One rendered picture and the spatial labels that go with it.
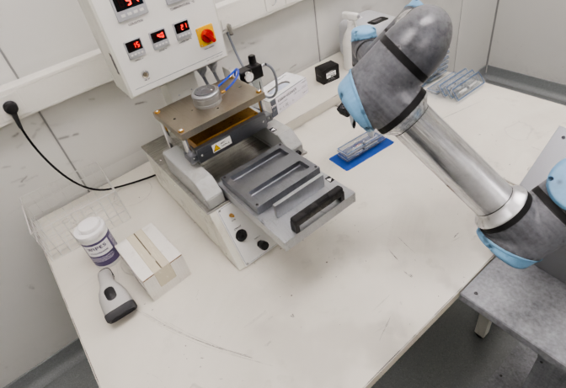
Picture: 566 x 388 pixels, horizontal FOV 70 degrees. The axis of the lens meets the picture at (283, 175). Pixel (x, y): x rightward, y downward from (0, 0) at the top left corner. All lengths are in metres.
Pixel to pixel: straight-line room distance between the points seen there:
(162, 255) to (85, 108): 0.65
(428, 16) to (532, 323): 0.69
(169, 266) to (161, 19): 0.66
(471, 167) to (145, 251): 0.84
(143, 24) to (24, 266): 1.04
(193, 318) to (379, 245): 0.53
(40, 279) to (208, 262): 0.84
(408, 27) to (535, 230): 0.45
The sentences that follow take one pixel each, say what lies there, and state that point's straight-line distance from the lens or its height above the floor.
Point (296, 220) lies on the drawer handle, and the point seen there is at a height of 1.01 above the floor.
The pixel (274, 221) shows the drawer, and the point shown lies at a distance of 0.94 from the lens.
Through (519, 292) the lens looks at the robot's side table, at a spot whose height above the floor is 0.75.
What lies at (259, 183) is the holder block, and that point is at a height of 1.00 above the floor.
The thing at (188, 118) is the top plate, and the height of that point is 1.11.
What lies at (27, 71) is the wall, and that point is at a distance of 1.50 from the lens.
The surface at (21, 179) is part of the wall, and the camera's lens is 1.62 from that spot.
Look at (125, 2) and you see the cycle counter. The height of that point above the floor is 1.39.
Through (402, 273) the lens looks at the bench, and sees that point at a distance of 1.10.
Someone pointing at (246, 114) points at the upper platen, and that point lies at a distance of 1.17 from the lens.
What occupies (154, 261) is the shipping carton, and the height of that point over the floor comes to 0.84.
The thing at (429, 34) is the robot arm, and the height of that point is 1.35.
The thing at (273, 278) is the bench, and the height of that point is 0.75.
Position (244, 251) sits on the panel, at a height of 0.79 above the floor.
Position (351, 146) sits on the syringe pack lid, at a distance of 1.42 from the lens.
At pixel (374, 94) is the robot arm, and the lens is 0.76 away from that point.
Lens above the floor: 1.64
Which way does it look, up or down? 39 degrees down
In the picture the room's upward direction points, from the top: 11 degrees counter-clockwise
